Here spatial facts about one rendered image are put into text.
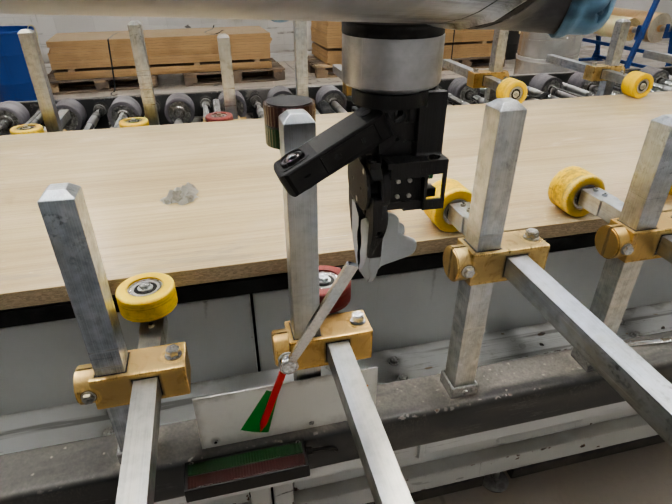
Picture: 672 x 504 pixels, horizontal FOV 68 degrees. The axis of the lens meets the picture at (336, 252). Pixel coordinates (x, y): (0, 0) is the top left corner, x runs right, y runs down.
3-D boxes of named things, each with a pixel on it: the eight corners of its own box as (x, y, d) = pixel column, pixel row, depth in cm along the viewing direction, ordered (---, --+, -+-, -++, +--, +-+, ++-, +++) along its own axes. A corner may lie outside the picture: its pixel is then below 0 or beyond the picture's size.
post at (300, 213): (322, 427, 76) (315, 114, 52) (299, 432, 76) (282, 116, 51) (317, 410, 79) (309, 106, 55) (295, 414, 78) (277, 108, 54)
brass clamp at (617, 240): (692, 256, 75) (704, 226, 73) (615, 267, 72) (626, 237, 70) (660, 236, 80) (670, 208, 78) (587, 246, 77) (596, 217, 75)
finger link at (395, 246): (417, 289, 55) (425, 214, 50) (365, 297, 54) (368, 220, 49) (407, 274, 58) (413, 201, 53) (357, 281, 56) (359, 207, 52)
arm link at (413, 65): (358, 41, 39) (329, 27, 47) (356, 104, 41) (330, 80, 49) (463, 37, 41) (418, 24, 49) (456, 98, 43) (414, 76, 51)
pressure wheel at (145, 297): (197, 338, 78) (185, 277, 72) (159, 371, 71) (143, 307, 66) (159, 323, 81) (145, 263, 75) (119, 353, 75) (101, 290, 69)
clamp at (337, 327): (372, 358, 70) (373, 330, 68) (277, 374, 68) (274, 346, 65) (361, 333, 75) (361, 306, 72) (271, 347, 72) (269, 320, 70)
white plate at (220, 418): (375, 416, 76) (378, 368, 71) (202, 451, 71) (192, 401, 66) (374, 413, 77) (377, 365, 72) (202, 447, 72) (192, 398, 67)
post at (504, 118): (471, 399, 82) (529, 102, 57) (451, 403, 81) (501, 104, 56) (461, 383, 84) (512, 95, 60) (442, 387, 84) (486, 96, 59)
